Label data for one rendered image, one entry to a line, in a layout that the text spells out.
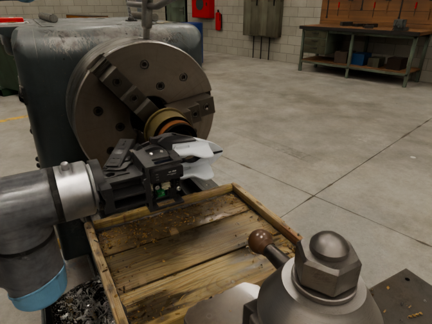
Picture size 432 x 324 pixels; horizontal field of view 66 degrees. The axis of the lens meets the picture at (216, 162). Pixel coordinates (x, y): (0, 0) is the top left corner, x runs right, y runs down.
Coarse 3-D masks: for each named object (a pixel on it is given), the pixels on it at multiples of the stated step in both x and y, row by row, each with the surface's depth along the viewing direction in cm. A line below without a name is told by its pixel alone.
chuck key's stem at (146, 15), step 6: (144, 0) 67; (150, 0) 67; (144, 6) 67; (144, 12) 68; (150, 12) 68; (144, 18) 68; (150, 18) 68; (144, 24) 69; (150, 24) 69; (144, 30) 69; (144, 36) 70
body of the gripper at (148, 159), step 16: (144, 144) 50; (96, 160) 45; (128, 160) 50; (144, 160) 45; (160, 160) 46; (176, 160) 45; (96, 176) 43; (112, 176) 46; (128, 176) 45; (144, 176) 45; (160, 176) 45; (176, 176) 47; (112, 192) 44; (128, 192) 44; (144, 192) 45; (160, 192) 47; (112, 208) 43; (160, 208) 47
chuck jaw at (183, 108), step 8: (192, 96) 76; (200, 96) 75; (208, 96) 74; (168, 104) 73; (176, 104) 73; (184, 104) 72; (192, 104) 71; (200, 104) 73; (208, 104) 74; (184, 112) 68; (192, 112) 71; (200, 112) 72; (208, 112) 75; (192, 120) 71; (200, 120) 72
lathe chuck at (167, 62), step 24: (120, 48) 65; (144, 48) 67; (168, 48) 69; (144, 72) 69; (168, 72) 71; (192, 72) 74; (72, 96) 67; (96, 96) 66; (168, 96) 73; (72, 120) 67; (96, 120) 68; (120, 120) 70; (96, 144) 69
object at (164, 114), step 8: (160, 112) 63; (168, 112) 63; (176, 112) 64; (152, 120) 63; (160, 120) 62; (168, 120) 62; (176, 120) 61; (184, 120) 63; (144, 128) 64; (152, 128) 62; (160, 128) 61; (168, 128) 60; (176, 128) 60; (184, 128) 61; (192, 128) 62; (144, 136) 64; (152, 136) 62; (192, 136) 63
